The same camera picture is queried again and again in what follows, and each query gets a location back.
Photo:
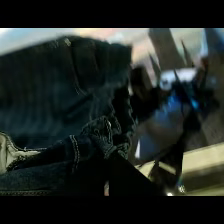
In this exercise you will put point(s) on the dark blue jeans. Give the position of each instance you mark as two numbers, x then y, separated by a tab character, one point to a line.
50	90

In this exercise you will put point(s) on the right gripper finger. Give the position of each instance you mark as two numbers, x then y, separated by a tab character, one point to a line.
128	181

